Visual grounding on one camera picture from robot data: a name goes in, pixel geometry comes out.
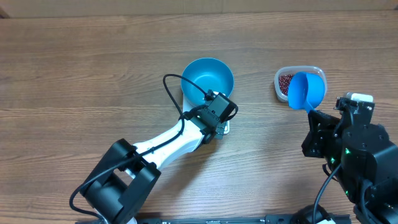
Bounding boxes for blue plastic scoop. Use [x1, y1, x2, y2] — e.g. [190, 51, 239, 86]
[288, 72, 326, 113]

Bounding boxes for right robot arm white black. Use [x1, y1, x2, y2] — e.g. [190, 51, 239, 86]
[302, 106, 397, 223]

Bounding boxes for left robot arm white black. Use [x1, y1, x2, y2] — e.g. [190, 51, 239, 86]
[72, 92, 238, 223]

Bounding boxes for white kitchen scale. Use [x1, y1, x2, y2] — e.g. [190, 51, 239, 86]
[182, 94, 230, 135]

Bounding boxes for blue bowl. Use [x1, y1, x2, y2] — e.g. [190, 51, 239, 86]
[181, 57, 234, 106]

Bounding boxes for clear plastic container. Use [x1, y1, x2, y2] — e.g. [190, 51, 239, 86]
[274, 65, 328, 107]

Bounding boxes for red beans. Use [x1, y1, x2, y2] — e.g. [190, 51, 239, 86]
[278, 74, 294, 96]

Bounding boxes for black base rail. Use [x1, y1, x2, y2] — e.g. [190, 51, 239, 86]
[136, 214, 311, 224]

